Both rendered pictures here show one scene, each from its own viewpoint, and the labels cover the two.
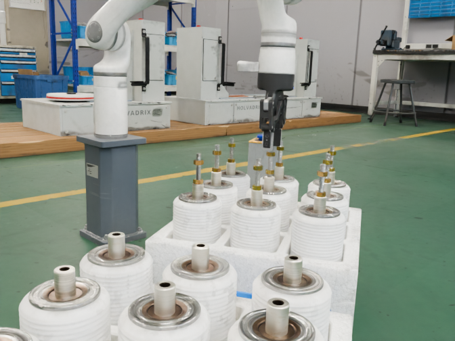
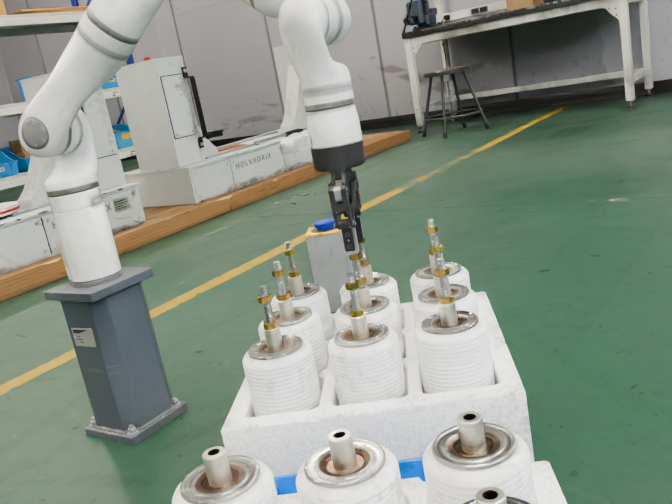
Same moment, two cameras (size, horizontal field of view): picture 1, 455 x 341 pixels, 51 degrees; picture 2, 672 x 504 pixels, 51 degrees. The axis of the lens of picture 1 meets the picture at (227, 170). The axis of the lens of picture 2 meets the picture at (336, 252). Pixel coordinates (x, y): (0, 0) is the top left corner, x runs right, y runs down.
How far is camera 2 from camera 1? 0.14 m
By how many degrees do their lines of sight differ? 9
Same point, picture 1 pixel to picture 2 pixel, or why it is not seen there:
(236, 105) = (234, 162)
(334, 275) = (495, 404)
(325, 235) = (469, 354)
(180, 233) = (266, 404)
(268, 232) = (390, 370)
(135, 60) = not seen: hidden behind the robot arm
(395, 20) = not seen: outside the picture
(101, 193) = (107, 367)
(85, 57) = not seen: outside the picture
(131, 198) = (152, 361)
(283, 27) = (333, 80)
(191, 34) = (139, 74)
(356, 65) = (382, 59)
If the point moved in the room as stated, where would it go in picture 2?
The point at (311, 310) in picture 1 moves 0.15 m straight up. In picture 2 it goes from (515, 480) to (493, 316)
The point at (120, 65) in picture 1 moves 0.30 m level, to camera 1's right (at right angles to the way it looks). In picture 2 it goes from (87, 172) to (251, 139)
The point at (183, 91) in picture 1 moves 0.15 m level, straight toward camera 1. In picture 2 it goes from (150, 161) to (151, 163)
